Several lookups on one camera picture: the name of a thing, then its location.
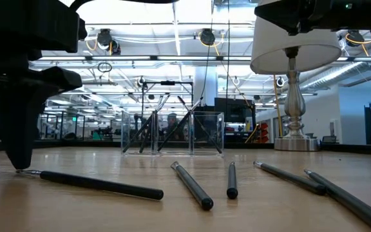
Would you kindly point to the stack of red bins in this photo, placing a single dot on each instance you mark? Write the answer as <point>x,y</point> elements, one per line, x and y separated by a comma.
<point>264,132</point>

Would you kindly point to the person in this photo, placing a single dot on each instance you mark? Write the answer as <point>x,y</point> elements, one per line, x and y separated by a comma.
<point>172,119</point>

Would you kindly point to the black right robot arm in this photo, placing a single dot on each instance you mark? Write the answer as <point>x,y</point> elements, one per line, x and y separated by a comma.
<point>317,13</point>

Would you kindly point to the silver table lamp white shade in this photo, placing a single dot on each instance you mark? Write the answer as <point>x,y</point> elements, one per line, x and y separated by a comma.
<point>269,54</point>

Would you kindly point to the distant black camera gantry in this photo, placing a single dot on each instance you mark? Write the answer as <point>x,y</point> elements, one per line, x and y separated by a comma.
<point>167,82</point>

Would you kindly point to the black pen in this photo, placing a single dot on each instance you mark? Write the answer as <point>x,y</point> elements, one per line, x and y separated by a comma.
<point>192,186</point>
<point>232,183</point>

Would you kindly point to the ceiling strip light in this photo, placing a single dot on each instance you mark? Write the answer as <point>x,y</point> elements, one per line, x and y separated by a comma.
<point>124,58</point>

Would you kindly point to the clear acrylic organizer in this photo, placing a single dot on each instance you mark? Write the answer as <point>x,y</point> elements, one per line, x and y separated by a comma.
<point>129,122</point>

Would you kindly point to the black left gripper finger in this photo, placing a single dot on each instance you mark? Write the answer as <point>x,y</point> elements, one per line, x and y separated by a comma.
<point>24,122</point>

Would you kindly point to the small black box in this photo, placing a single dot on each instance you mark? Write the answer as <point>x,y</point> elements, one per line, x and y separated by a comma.
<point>328,139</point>

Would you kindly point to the large black display screen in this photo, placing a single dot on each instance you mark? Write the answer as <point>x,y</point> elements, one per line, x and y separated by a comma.
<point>234,111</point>

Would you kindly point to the black makeup brush silver ferrule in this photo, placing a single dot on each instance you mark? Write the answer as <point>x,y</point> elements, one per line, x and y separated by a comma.
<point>208,135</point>
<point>291,178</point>
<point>140,131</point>
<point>176,129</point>
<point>101,185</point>
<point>147,134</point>
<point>349,199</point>

